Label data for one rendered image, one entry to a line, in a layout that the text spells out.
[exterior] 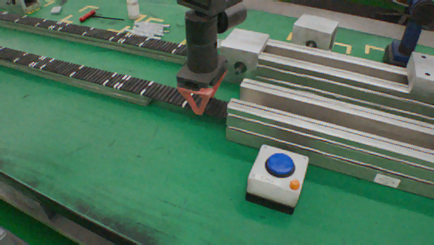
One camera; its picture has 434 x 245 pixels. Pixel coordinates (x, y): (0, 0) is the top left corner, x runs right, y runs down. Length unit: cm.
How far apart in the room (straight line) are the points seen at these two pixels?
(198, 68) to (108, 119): 23
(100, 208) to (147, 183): 9
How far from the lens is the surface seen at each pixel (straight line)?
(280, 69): 75
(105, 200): 57
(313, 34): 88
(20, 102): 86
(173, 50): 87
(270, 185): 50
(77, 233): 124
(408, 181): 63
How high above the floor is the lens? 122
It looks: 40 degrees down
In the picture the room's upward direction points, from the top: straight up
